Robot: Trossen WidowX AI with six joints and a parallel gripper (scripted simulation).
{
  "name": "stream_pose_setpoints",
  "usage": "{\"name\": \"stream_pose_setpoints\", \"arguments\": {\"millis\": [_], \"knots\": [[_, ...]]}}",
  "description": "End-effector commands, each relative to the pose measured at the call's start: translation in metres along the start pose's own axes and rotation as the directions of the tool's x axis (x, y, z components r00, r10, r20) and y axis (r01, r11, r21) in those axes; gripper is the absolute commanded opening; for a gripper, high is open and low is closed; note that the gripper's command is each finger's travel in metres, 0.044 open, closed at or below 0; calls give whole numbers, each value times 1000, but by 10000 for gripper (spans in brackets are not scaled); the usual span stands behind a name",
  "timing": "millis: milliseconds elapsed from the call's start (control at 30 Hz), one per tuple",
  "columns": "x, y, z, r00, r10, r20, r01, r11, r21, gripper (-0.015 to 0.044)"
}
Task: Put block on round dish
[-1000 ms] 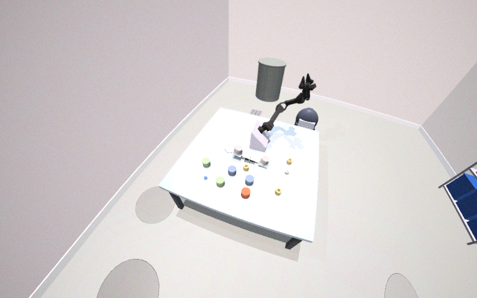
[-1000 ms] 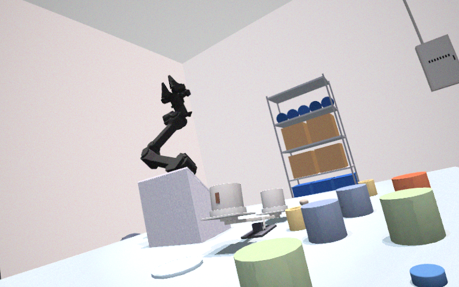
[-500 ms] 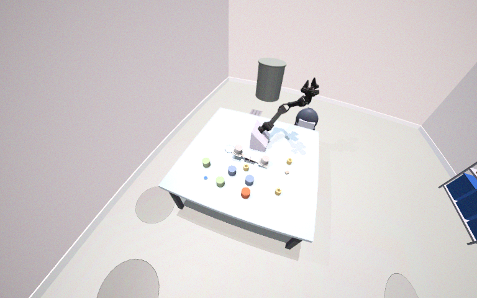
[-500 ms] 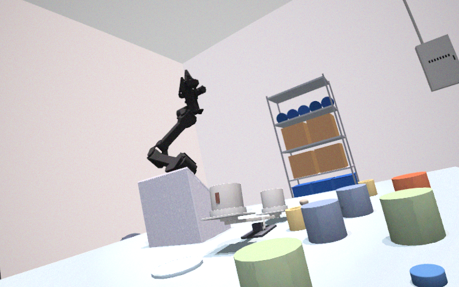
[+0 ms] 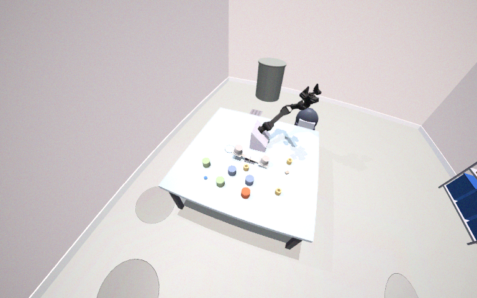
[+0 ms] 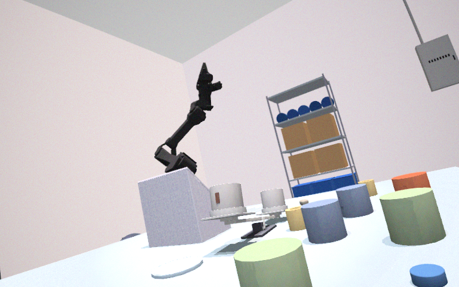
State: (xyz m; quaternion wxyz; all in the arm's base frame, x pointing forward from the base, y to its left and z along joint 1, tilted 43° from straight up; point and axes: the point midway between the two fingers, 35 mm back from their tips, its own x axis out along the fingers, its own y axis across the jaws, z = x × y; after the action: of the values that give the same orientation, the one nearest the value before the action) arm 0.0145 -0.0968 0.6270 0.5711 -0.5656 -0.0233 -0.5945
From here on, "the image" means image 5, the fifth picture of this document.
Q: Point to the white balance beam with round pans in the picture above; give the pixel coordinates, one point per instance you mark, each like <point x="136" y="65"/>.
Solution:
<point x="249" y="159"/>

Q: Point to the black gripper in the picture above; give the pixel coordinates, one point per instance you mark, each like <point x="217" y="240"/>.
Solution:
<point x="305" y="94"/>

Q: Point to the dark grey cylinder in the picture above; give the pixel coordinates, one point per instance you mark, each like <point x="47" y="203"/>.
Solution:
<point x="249" y="180"/>
<point x="231" y="170"/>

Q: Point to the brown cylinder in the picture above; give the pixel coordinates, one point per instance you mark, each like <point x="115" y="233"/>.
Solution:
<point x="245" y="192"/>

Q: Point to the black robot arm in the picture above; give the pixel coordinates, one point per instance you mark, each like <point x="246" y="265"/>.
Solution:
<point x="284" y="111"/>

